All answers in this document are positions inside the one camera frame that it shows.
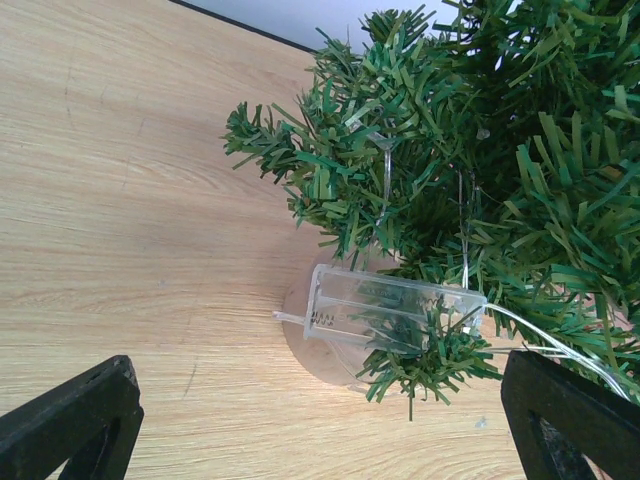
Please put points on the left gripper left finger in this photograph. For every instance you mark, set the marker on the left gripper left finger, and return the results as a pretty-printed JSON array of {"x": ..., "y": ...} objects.
[{"x": 87, "y": 425}]

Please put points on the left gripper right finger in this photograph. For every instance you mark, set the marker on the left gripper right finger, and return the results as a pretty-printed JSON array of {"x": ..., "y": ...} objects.
[{"x": 561, "y": 423}]

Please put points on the clear battery box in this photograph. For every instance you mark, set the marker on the clear battery box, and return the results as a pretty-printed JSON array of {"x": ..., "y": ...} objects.
[{"x": 387, "y": 313}]

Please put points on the small green christmas tree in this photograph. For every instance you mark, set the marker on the small green christmas tree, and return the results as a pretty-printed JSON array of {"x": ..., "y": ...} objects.
[{"x": 375, "y": 152}]

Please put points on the clear string lights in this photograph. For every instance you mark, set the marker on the clear string lights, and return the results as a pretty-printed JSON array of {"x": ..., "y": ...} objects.
[{"x": 557, "y": 261}]

